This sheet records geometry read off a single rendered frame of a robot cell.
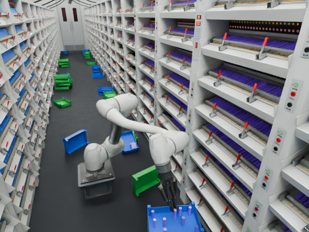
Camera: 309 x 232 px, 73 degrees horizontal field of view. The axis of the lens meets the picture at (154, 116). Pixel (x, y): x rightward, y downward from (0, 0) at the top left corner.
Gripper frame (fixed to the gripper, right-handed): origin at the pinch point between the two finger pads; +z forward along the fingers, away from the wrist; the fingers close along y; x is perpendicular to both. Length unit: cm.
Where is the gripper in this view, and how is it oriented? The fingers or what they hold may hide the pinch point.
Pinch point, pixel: (172, 204)
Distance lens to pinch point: 128.7
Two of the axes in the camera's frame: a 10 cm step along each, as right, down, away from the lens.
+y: -8.1, 2.4, -5.3
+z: 2.3, 9.7, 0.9
